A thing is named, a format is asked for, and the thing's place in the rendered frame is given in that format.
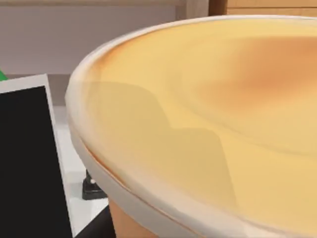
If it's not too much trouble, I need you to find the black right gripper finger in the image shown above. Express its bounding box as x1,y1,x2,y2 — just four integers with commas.
73,204,117,238

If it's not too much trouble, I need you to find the small black stapler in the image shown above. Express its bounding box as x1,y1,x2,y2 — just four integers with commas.
82,168,103,201

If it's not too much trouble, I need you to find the white framed blackboard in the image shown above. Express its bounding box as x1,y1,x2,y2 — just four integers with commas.
0,73,74,238

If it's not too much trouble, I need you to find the orange cup with white rim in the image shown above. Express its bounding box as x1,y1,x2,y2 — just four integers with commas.
64,14,317,238

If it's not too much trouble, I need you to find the wooden cupboard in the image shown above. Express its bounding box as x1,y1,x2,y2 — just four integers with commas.
209,0,317,17

